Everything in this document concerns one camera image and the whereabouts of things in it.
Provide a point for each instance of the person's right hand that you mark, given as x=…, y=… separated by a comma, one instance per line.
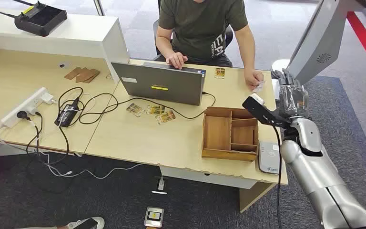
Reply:
x=176, y=60

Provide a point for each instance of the person's left hand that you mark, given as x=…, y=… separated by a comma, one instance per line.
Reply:
x=253, y=77

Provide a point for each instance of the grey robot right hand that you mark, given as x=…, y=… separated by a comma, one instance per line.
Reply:
x=293, y=99

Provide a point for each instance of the white ID card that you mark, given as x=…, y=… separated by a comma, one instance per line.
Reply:
x=259, y=87

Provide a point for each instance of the wooden desk organizer box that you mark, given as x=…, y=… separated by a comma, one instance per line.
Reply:
x=217, y=132

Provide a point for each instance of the person's left forearm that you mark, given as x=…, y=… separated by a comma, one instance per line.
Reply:
x=246, y=50

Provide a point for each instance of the person's right forearm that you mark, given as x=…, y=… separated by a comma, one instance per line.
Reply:
x=164, y=42

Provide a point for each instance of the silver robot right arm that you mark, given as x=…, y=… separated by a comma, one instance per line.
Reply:
x=318, y=177

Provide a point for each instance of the patterned room key card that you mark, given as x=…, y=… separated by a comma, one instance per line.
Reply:
x=134, y=110
x=166, y=117
x=220, y=73
x=155, y=109

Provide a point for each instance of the person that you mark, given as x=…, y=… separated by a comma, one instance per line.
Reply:
x=198, y=28

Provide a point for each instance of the grey card reader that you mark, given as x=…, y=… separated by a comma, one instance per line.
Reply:
x=269, y=156

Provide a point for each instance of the grey laptop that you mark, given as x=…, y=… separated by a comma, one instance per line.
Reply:
x=164, y=83

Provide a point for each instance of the grey kiosk display stand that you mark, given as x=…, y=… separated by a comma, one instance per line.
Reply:
x=318, y=41

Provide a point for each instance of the brown cardboard piece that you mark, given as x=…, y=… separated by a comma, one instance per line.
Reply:
x=95, y=74
x=72, y=73
x=84, y=75

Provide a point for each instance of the white counter shelf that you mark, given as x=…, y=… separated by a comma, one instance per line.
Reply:
x=75, y=34

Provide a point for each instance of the wooden desk leg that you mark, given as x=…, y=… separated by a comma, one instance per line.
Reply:
x=252, y=196

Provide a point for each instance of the white desk panel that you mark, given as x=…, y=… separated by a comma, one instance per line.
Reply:
x=202, y=177

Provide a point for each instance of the small white round object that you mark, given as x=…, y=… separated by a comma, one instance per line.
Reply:
x=64, y=64

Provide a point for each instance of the black laptop power adapter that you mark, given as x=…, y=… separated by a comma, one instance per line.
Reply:
x=66, y=113

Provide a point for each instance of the floor outlet with white plug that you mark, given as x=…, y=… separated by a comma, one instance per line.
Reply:
x=161, y=185

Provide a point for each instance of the white charger plug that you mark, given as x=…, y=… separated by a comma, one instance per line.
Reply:
x=48, y=98

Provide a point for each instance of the black remote controller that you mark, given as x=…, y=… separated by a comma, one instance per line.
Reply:
x=41, y=20

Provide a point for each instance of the silver device on floor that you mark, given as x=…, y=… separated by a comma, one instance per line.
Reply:
x=154, y=217

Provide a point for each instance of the white power strip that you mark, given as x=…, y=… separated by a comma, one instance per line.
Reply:
x=22, y=109

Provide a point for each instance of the white shoe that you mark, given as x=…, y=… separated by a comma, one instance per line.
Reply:
x=98, y=221

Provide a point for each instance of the black bracket wrist camera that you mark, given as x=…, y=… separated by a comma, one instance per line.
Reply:
x=263, y=113

